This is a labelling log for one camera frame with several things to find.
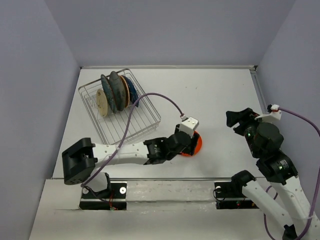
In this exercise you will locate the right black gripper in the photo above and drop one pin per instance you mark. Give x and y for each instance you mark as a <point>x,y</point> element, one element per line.
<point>245,116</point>

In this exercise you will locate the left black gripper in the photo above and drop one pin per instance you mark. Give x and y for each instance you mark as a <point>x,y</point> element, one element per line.
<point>189,148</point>

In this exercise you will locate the orange round plate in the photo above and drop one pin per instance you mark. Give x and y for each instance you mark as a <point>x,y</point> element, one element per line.
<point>198,143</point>

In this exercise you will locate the dark blue leaf-shaped plate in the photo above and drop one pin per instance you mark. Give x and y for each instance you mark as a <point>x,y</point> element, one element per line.
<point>133,95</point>

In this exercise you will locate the woven bamboo round plate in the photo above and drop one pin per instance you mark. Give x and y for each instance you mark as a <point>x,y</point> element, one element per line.
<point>127,91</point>

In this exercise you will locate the grey deer pattern plate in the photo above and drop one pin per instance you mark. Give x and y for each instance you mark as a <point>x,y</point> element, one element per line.
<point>118,89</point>

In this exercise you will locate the cream floral round plate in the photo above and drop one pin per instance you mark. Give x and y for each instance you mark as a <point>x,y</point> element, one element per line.
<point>102,103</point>

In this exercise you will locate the teal round ceramic plate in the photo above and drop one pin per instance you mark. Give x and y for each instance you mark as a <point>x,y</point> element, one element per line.
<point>109,93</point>

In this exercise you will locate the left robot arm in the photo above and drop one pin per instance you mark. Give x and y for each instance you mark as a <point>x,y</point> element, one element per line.
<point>83,162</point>

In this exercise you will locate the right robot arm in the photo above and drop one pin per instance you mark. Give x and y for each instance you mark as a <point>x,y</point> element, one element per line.
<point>297,217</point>

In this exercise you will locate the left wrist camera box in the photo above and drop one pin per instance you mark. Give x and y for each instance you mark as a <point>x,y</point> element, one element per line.
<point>188,125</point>

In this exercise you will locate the wire dish rack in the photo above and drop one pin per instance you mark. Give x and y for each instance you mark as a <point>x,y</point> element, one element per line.
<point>131,123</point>

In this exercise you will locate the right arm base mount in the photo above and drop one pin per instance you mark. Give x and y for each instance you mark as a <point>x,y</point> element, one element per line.
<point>228,199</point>

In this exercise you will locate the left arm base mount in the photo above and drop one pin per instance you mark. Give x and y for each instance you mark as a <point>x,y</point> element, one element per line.
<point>112,199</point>

